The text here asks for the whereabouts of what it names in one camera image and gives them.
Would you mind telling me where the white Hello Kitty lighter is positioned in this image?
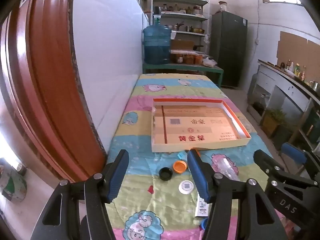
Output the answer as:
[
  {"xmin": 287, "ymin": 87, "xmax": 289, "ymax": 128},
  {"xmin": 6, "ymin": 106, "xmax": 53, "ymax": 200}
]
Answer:
[{"xmin": 194, "ymin": 194, "xmax": 209, "ymax": 217}]

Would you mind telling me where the blue bottle cap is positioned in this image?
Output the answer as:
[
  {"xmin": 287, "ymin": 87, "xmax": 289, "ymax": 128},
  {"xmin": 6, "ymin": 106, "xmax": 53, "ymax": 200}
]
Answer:
[{"xmin": 200, "ymin": 217, "xmax": 208, "ymax": 230}]

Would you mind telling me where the colourful cartoon quilt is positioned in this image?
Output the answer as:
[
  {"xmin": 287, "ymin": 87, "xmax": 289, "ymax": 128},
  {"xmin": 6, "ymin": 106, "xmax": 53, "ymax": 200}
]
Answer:
[{"xmin": 106, "ymin": 74, "xmax": 267, "ymax": 239}]

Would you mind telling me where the orange bottle cap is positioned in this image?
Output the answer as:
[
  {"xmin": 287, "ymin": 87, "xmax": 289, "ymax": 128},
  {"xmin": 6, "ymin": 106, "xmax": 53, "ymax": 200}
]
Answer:
[
  {"xmin": 191, "ymin": 148, "xmax": 201, "ymax": 157},
  {"xmin": 172, "ymin": 160, "xmax": 188, "ymax": 174}
]

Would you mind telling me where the white QR code cap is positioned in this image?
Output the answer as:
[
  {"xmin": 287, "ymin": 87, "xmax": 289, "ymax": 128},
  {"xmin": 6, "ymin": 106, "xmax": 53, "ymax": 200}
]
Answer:
[{"xmin": 178, "ymin": 180, "xmax": 194, "ymax": 195}]

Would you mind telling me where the black bottle cap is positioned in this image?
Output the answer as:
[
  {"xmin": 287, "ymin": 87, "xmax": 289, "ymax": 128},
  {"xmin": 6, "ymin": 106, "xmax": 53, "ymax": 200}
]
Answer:
[{"xmin": 159, "ymin": 167, "xmax": 173, "ymax": 181}]

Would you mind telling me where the dark green refrigerator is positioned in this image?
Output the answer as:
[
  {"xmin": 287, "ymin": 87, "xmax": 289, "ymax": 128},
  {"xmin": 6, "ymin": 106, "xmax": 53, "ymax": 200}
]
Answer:
[{"xmin": 209, "ymin": 11, "xmax": 248, "ymax": 87}]

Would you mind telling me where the white metal shelf rack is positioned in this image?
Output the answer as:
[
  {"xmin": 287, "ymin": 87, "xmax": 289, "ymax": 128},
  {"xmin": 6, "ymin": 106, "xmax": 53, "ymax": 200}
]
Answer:
[{"xmin": 150, "ymin": 0, "xmax": 210, "ymax": 54}]

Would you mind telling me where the grey kitchen counter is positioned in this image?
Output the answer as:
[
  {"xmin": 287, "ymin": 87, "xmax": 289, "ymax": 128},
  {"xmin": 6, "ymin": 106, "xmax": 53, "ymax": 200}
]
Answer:
[{"xmin": 247, "ymin": 60, "xmax": 319, "ymax": 153}]

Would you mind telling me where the green bench table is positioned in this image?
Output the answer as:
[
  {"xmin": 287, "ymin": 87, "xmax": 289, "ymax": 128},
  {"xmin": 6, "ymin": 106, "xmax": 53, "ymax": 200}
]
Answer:
[{"xmin": 142, "ymin": 63, "xmax": 223, "ymax": 88}]

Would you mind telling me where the red wooden door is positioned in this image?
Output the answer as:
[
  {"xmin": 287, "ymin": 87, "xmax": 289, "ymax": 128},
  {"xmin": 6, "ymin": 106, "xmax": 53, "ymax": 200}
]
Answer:
[{"xmin": 1, "ymin": 0, "xmax": 106, "ymax": 186}]

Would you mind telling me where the shallow cardboard tray box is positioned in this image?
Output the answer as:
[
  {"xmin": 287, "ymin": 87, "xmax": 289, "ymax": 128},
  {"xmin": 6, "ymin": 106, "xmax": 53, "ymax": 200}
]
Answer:
[{"xmin": 151, "ymin": 98, "xmax": 251, "ymax": 153}]

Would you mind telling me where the blue water jug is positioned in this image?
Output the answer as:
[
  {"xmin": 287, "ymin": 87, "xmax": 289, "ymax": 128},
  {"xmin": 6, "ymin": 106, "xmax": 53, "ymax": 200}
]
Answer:
[{"xmin": 143, "ymin": 14, "xmax": 171, "ymax": 65}]

